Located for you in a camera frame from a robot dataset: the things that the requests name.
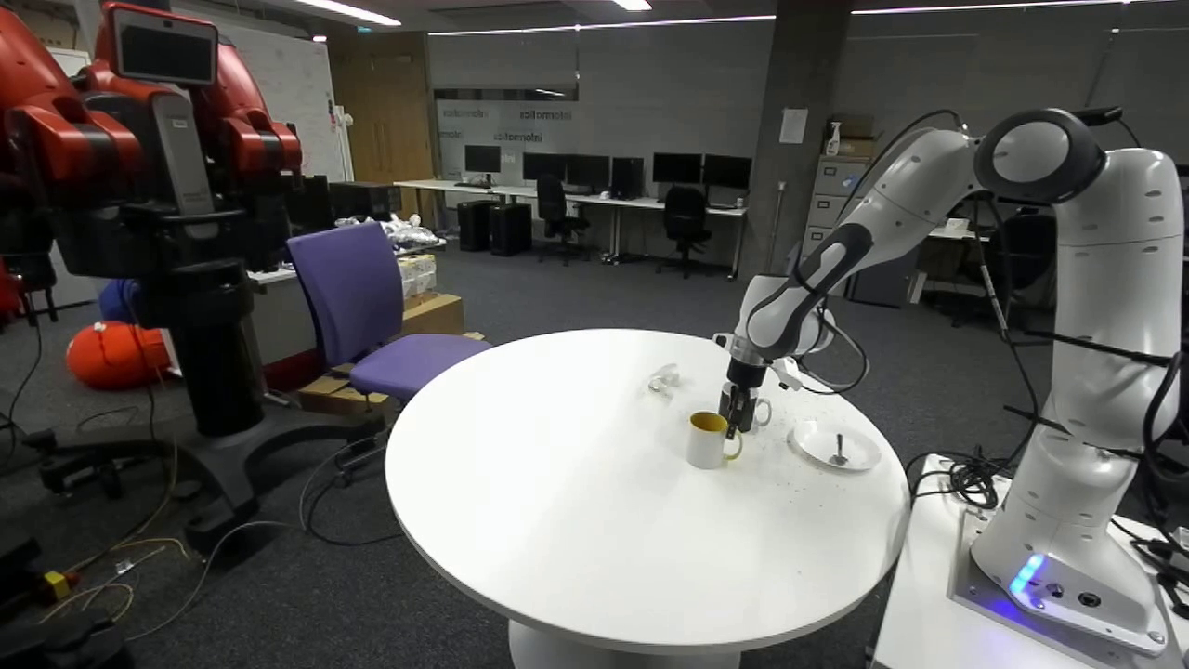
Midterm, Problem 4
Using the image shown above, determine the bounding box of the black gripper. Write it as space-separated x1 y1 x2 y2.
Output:
722 361 765 435

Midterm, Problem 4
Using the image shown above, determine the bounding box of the white mug yellow handle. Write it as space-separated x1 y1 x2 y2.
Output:
686 413 743 466

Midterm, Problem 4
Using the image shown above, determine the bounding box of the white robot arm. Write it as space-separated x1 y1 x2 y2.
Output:
722 106 1184 634

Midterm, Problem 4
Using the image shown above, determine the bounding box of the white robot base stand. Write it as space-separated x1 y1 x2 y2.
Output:
873 458 1189 669

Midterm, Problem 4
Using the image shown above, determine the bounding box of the black and white mug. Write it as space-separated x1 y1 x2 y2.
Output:
752 397 773 432

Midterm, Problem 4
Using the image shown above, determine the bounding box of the metal spoon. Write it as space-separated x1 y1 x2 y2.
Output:
832 435 848 463

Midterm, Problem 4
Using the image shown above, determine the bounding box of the round white table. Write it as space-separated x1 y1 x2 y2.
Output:
385 326 905 669

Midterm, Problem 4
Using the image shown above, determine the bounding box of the grey filing cabinet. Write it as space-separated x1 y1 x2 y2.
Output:
806 154 864 245

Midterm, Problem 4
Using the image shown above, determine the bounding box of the purple office chair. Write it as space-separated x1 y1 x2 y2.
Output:
287 217 491 402

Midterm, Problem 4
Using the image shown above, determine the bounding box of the orange beanbag ball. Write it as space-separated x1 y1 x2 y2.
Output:
65 319 169 391

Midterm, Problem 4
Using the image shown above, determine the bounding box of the red Baxter robot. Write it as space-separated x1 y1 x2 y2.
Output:
0 0 307 523

